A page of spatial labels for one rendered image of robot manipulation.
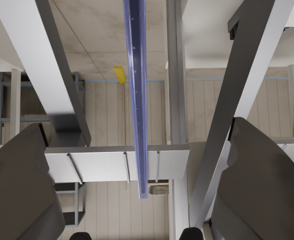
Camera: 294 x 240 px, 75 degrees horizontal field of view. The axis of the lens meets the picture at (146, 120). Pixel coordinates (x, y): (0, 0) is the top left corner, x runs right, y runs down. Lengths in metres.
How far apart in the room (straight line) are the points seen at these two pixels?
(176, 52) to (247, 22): 0.38
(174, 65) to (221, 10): 0.20
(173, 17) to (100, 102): 3.06
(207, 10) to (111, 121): 3.07
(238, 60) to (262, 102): 3.95
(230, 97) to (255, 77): 0.05
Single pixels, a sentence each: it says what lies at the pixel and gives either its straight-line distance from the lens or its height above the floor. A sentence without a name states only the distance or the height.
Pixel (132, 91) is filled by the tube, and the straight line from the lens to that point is 0.16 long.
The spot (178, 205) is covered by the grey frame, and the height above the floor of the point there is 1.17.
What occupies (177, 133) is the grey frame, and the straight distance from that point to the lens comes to 0.57.
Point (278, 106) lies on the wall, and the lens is 4.39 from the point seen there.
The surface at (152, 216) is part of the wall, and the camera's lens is 3.80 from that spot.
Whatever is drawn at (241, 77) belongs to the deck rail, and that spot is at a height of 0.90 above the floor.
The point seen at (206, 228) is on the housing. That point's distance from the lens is 0.58.
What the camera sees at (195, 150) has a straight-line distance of 0.72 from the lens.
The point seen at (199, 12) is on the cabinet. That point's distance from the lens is 0.66.
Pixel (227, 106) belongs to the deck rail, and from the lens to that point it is 0.31.
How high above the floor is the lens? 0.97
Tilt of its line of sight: 4 degrees down
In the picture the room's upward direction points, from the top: 179 degrees clockwise
